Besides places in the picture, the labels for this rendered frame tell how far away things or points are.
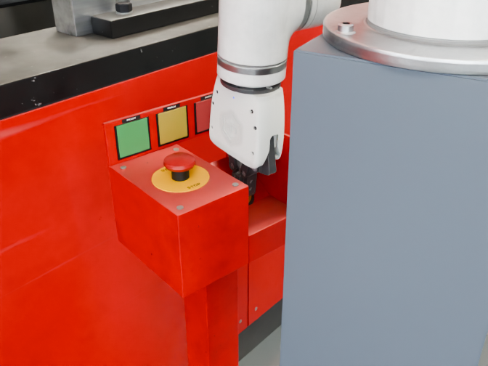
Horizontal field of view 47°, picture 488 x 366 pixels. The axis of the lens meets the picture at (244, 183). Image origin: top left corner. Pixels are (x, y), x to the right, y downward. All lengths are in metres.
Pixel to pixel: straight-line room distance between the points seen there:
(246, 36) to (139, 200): 0.24
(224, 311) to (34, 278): 0.30
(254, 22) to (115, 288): 0.59
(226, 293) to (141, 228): 0.18
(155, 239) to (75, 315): 0.36
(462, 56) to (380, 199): 0.12
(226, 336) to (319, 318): 0.36
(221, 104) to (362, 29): 0.30
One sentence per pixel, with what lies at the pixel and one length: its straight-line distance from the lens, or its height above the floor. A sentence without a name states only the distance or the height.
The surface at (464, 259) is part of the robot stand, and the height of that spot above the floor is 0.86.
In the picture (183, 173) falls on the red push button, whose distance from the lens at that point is 0.69.
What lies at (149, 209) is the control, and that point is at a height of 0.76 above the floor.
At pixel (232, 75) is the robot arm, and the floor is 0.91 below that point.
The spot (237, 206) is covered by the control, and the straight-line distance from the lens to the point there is 0.69.
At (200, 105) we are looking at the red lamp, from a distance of 0.80.
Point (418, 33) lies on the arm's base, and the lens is 0.43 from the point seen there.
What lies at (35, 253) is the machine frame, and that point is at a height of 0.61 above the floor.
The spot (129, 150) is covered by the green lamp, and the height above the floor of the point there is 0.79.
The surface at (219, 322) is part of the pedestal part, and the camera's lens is 0.86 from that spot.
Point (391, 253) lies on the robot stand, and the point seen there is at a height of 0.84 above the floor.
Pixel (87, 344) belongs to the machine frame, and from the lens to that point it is 1.08.
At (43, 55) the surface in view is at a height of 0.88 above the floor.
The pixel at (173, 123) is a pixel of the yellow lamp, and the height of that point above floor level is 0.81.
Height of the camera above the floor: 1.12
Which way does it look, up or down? 30 degrees down
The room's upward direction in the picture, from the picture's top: straight up
